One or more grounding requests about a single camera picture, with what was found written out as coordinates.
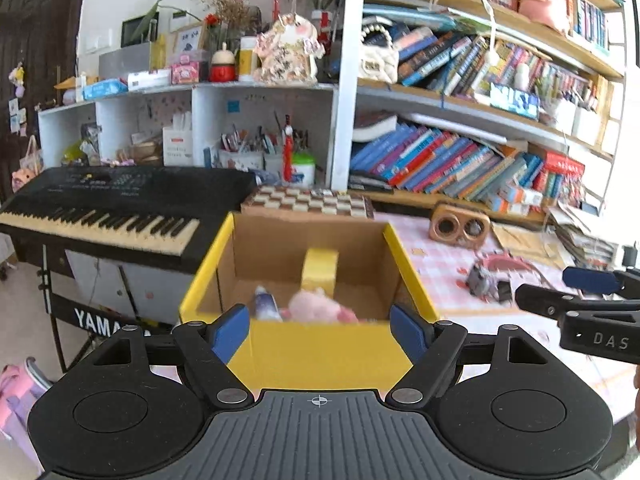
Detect white box with red label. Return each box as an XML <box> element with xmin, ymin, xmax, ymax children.
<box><xmin>162</xmin><ymin>115</ymin><xmax>193</xmax><ymax>167</ymax></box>

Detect grey box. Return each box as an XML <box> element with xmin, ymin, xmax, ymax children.
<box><xmin>98</xmin><ymin>42</ymin><xmax>153</xmax><ymax>81</ymax></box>

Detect white handbag with pearl handle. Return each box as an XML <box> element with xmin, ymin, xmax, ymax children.
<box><xmin>357</xmin><ymin>22</ymin><xmax>401</xmax><ymax>83</ymax></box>

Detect red hanging tassel ornament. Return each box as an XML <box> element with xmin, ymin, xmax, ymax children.
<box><xmin>282</xmin><ymin>115</ymin><xmax>296</xmax><ymax>181</ymax></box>

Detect dark wooden door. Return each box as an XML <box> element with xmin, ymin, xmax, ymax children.
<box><xmin>0</xmin><ymin>0</ymin><xmax>93</xmax><ymax>201</ymax></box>

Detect pink plush toy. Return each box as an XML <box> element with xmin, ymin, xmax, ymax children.
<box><xmin>287</xmin><ymin>287</ymin><xmax>359</xmax><ymax>324</ymax></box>

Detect white pen holder with pens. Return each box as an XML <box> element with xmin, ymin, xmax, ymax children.
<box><xmin>220</xmin><ymin>120</ymin><xmax>266</xmax><ymax>171</ymax></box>

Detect blue printed box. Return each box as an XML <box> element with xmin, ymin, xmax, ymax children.
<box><xmin>490</xmin><ymin>82</ymin><xmax>541</xmax><ymax>120</ymax></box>

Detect blue tissue pack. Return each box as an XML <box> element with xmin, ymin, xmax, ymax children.
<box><xmin>82</xmin><ymin>79</ymin><xmax>128</xmax><ymax>101</ymax></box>

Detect white bottle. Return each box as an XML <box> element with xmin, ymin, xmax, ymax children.
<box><xmin>255</xmin><ymin>285</ymin><xmax>279</xmax><ymax>321</ymax></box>

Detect red round doll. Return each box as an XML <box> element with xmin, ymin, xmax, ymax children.
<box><xmin>209</xmin><ymin>45</ymin><xmax>237</xmax><ymax>82</ymax></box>

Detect black keyboard stand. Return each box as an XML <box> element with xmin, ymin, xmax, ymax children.
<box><xmin>37</xmin><ymin>245</ymin><xmax>151</xmax><ymax>376</ymax></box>

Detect black picture frame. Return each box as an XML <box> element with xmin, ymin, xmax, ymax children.
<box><xmin>121</xmin><ymin>12</ymin><xmax>160</xmax><ymax>46</ymax></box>

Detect pink box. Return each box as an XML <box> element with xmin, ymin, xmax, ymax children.
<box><xmin>171</xmin><ymin>57</ymin><xmax>210</xmax><ymax>85</ymax></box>

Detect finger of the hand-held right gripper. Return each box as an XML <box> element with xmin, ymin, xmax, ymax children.
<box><xmin>562</xmin><ymin>266</ymin><xmax>640</xmax><ymax>297</ymax></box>
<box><xmin>515</xmin><ymin>284</ymin><xmax>640</xmax><ymax>321</ymax></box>

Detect black electronic keyboard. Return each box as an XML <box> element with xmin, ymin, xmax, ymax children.
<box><xmin>0</xmin><ymin>166</ymin><xmax>258</xmax><ymax>276</ymax></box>

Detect yellow and white canister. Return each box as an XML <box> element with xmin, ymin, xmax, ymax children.
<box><xmin>239</xmin><ymin>36</ymin><xmax>258</xmax><ymax>81</ymax></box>

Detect tall white wooden bookshelf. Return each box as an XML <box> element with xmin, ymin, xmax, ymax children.
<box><xmin>330</xmin><ymin>0</ymin><xmax>628</xmax><ymax>226</ymax></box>

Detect yellow tape roll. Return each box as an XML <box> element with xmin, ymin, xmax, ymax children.
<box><xmin>302</xmin><ymin>247</ymin><xmax>338</xmax><ymax>296</ymax></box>

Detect dried flower bouquet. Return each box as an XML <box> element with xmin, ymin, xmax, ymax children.
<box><xmin>186</xmin><ymin>0</ymin><xmax>261</xmax><ymax>51</ymax></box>

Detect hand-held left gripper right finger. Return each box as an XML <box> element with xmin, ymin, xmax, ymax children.
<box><xmin>384</xmin><ymin>304</ymin><xmax>558</xmax><ymax>408</ymax></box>

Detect green leaf plant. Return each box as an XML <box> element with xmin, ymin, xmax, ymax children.
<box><xmin>135</xmin><ymin>0</ymin><xmax>201</xmax><ymax>41</ymax></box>

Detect pink plush bag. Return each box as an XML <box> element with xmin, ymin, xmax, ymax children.
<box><xmin>518</xmin><ymin>0</ymin><xmax>571</xmax><ymax>31</ymax></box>

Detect white storage boxes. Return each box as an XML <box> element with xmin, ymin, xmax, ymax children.
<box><xmin>552</xmin><ymin>97</ymin><xmax>601</xmax><ymax>146</ymax></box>

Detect row of colourful books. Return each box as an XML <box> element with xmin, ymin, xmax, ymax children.
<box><xmin>350</xmin><ymin>122</ymin><xmax>586</xmax><ymax>213</ymax></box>
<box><xmin>397</xmin><ymin>25</ymin><xmax>601</xmax><ymax>111</ymax></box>
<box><xmin>475</xmin><ymin>0</ymin><xmax>613</xmax><ymax>53</ymax></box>

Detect pink checked cloth desktop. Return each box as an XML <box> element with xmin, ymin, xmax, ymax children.
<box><xmin>370</xmin><ymin>207</ymin><xmax>640</xmax><ymax>411</ymax></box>

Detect low white shelf unit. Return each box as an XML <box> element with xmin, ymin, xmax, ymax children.
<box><xmin>37</xmin><ymin>82</ymin><xmax>341</xmax><ymax>191</ymax></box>

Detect pile of papers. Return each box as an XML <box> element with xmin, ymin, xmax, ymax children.
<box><xmin>547</xmin><ymin>205</ymin><xmax>626</xmax><ymax>266</ymax></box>

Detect white tub with green lid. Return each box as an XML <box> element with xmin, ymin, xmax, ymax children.
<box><xmin>291</xmin><ymin>152</ymin><xmax>317</xmax><ymax>188</ymax></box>

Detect flat white box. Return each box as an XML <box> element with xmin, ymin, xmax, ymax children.
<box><xmin>127</xmin><ymin>70</ymin><xmax>172</xmax><ymax>92</ymax></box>

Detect pink backpack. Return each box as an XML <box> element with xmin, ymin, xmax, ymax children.
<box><xmin>0</xmin><ymin>357</ymin><xmax>53</xmax><ymax>441</ymax></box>

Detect wooden speaker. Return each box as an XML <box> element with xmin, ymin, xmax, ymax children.
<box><xmin>429</xmin><ymin>202</ymin><xmax>491</xmax><ymax>250</ymax></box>

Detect yellow cardboard box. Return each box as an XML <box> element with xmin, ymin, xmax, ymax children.
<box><xmin>179</xmin><ymin>211</ymin><xmax>441</xmax><ymax>391</ymax></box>

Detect small grey toy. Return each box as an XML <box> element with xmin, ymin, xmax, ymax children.
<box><xmin>466</xmin><ymin>264</ymin><xmax>501</xmax><ymax>302</ymax></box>

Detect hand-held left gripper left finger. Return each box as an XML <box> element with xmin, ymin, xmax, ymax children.
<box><xmin>82</xmin><ymin>304</ymin><xmax>253</xmax><ymax>409</ymax></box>

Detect wooden chessboard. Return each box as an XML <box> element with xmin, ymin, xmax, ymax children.
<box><xmin>241</xmin><ymin>185</ymin><xmax>375</xmax><ymax>220</ymax></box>

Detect brown cardboard sheet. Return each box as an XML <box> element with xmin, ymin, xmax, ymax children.
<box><xmin>492</xmin><ymin>220</ymin><xmax>566</xmax><ymax>266</ymax></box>

